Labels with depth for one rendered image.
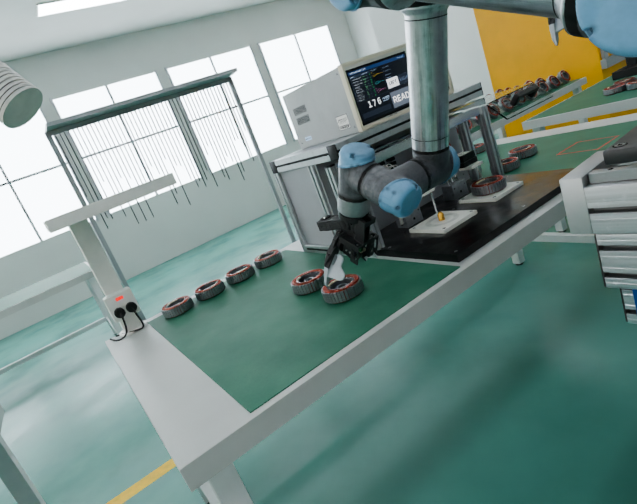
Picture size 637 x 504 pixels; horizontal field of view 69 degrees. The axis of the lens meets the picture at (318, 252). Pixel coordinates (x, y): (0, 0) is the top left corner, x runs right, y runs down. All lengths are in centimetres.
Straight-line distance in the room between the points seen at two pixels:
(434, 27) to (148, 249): 691
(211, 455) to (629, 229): 75
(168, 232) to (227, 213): 103
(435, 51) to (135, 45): 725
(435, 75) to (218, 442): 77
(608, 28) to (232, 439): 79
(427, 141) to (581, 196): 32
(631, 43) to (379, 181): 50
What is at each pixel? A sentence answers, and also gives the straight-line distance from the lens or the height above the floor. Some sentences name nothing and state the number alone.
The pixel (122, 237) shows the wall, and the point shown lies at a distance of 750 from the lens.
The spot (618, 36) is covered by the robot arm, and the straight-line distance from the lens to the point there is 57.
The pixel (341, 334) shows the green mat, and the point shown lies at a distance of 103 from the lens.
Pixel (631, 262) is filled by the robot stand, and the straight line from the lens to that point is 80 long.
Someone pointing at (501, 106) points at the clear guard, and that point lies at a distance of 153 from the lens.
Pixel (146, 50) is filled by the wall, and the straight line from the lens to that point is 802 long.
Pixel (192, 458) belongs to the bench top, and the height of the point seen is 75.
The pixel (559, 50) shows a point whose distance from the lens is 514.
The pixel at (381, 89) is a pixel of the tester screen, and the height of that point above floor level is 121.
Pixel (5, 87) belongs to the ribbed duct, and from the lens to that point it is 181.
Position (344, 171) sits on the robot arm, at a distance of 97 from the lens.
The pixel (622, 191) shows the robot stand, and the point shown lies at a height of 97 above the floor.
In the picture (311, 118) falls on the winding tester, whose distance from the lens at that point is 167.
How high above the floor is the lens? 120
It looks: 15 degrees down
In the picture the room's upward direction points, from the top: 21 degrees counter-clockwise
